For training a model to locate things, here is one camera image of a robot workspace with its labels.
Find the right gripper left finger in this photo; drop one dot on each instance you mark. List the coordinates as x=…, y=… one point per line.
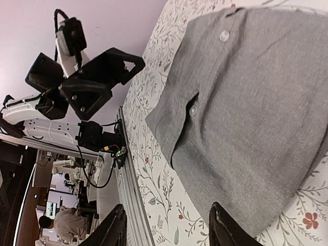
x=112, y=231

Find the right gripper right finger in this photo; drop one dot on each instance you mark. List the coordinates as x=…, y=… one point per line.
x=225, y=231

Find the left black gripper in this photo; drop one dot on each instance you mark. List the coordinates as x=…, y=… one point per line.
x=87, y=90

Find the grey button shirt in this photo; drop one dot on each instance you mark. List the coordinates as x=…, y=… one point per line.
x=243, y=116

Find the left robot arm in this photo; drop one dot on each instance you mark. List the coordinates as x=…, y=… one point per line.
x=16, y=112

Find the person in beige shirt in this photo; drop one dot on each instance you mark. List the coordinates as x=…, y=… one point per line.
x=67, y=224

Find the floral tablecloth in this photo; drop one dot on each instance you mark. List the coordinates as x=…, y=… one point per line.
x=170, y=215

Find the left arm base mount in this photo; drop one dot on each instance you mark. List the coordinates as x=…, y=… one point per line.
x=104, y=138

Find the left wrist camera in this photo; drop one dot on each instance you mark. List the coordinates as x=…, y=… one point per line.
x=69, y=33

